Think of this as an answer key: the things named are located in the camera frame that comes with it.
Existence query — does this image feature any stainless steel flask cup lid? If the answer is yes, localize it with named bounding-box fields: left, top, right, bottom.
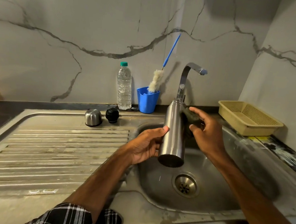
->
left=84, top=108, right=104, bottom=128

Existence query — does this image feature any person's right forearm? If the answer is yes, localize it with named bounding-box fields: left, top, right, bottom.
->
left=205, top=146, right=296, bottom=224

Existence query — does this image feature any blue plastic cup holder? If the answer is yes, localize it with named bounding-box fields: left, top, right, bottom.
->
left=134, top=86, right=161, bottom=115

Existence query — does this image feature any stainless steel flask bottle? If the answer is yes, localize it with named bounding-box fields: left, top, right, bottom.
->
left=157, top=99, right=191, bottom=169

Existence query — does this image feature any sink drain strainer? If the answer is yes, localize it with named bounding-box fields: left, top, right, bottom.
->
left=170, top=171, right=201, bottom=199

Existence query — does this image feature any person's left forearm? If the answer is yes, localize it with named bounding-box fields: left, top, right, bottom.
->
left=62, top=142, right=136, bottom=224

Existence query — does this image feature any clear plastic water bottle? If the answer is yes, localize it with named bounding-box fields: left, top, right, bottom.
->
left=114, top=61, right=136, bottom=111

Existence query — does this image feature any chrome kitchen faucet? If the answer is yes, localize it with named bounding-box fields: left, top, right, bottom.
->
left=175, top=61, right=209, bottom=105

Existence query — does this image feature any person's right hand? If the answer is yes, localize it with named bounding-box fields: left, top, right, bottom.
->
left=184, top=107, right=230, bottom=160

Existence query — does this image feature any dark scrub sponge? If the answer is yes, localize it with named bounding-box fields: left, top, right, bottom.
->
left=179, top=107, right=207, bottom=139

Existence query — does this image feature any blue handled bottle brush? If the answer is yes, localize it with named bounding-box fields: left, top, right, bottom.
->
left=147, top=30, right=181, bottom=95

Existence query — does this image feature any stainless steel sink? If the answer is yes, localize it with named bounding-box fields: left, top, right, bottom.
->
left=0, top=94, right=296, bottom=224

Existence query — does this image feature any person's left hand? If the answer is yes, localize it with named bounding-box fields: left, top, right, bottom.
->
left=124, top=122, right=169, bottom=169

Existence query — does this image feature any beige plastic basket tray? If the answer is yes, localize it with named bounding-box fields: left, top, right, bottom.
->
left=215, top=99, right=286, bottom=140

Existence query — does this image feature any plaid shirt sleeve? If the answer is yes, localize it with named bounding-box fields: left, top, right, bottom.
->
left=21, top=199, right=124, bottom=224

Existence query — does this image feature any black flask stopper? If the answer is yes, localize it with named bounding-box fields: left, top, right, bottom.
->
left=104, top=107, right=120, bottom=124

